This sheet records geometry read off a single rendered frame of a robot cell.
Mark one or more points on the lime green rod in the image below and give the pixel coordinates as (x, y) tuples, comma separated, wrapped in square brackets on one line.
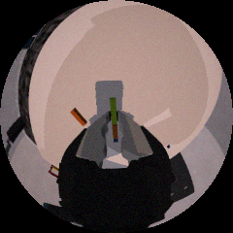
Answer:
[(113, 104)]

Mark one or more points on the orange rod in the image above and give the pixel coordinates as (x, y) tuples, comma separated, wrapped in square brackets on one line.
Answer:
[(78, 117), (114, 130)]

